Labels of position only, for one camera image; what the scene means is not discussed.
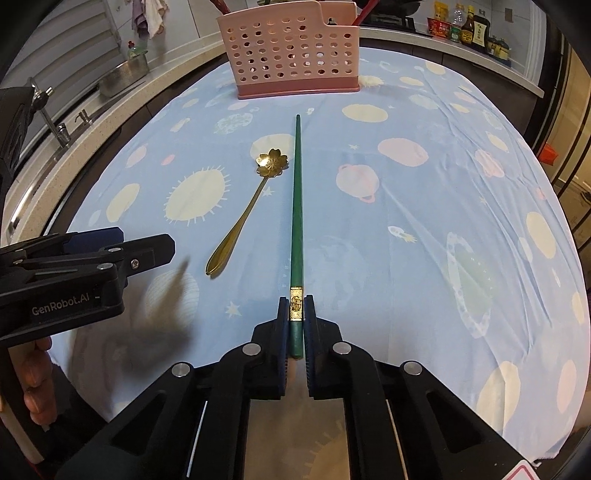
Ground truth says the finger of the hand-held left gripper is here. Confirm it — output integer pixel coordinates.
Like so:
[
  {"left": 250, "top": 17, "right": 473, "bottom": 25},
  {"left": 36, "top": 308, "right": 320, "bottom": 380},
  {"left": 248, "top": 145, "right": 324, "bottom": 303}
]
[
  {"left": 21, "top": 234, "right": 176, "bottom": 289},
  {"left": 0, "top": 227, "right": 125, "bottom": 266}
]

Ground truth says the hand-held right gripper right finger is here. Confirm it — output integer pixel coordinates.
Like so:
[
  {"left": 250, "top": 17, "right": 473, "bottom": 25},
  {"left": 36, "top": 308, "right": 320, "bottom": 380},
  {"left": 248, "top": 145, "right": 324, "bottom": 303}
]
[{"left": 302, "top": 295, "right": 532, "bottom": 480}]

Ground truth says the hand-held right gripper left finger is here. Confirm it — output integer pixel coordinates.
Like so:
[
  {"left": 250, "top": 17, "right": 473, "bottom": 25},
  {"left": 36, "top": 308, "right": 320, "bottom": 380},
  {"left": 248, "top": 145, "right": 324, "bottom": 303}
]
[{"left": 55, "top": 295, "right": 291, "bottom": 480}]

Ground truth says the green chopstick gold band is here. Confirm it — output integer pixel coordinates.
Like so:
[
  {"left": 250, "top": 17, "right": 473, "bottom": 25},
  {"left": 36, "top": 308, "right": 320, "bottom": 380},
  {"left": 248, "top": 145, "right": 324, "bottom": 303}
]
[{"left": 287, "top": 114, "right": 306, "bottom": 360}]

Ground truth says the gold flower spoon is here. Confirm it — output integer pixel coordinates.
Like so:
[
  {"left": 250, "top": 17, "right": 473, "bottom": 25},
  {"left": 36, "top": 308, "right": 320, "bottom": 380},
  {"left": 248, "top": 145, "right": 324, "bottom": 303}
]
[{"left": 205, "top": 148, "right": 288, "bottom": 278}]

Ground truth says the pink perforated utensil holder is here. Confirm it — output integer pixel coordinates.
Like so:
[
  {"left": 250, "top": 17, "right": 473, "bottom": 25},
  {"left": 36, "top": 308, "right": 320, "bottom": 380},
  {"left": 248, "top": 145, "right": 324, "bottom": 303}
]
[{"left": 217, "top": 0, "right": 362, "bottom": 100}]

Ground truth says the bright red chopstick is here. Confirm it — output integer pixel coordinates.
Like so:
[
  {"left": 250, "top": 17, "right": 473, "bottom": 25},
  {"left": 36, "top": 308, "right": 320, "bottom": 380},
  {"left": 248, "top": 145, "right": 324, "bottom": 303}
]
[{"left": 355, "top": 0, "right": 382, "bottom": 26}]

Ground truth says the person's left hand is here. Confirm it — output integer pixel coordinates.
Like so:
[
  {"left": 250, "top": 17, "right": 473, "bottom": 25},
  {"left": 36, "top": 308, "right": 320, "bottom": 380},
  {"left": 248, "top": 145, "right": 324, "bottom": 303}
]
[{"left": 21, "top": 337, "right": 54, "bottom": 428}]

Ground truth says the chrome faucet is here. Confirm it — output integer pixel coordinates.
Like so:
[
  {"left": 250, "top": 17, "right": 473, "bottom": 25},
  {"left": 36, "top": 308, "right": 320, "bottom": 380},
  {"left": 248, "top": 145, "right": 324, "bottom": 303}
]
[{"left": 28, "top": 78, "right": 72, "bottom": 148}]

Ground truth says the blue planet print tablecloth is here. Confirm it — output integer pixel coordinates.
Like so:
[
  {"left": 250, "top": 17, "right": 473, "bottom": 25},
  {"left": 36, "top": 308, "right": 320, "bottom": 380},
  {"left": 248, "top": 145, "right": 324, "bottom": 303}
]
[{"left": 46, "top": 44, "right": 589, "bottom": 462}]

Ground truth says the steel pot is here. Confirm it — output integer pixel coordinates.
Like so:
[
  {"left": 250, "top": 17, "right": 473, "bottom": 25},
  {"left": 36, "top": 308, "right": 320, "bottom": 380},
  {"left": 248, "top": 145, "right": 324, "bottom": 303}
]
[{"left": 99, "top": 53, "right": 149, "bottom": 97}]

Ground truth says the hanging cloth towel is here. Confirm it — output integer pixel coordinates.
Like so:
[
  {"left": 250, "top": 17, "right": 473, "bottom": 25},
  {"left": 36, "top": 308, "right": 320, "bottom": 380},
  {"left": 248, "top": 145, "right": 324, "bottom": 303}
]
[{"left": 131, "top": 0, "right": 167, "bottom": 40}]

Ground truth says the glass door cabinet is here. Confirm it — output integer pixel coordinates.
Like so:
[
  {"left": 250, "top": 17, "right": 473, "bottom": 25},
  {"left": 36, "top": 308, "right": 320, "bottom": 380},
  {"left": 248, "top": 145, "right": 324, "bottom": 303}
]
[{"left": 536, "top": 37, "right": 591, "bottom": 232}]

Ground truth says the black wok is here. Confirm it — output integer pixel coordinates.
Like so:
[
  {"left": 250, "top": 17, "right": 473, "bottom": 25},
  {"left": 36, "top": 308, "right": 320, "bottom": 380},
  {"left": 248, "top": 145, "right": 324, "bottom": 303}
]
[{"left": 369, "top": 0, "right": 423, "bottom": 17}]

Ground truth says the brown sauce bottle yellow label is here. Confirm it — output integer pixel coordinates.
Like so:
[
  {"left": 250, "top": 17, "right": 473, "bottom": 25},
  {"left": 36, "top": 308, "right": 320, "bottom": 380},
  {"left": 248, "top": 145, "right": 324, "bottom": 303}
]
[{"left": 461, "top": 6, "right": 476, "bottom": 46}]

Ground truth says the dark soy sauce bottle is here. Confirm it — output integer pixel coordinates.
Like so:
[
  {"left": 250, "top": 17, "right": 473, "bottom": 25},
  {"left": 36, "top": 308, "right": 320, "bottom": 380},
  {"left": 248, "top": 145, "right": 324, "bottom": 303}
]
[{"left": 471, "top": 14, "right": 491, "bottom": 51}]

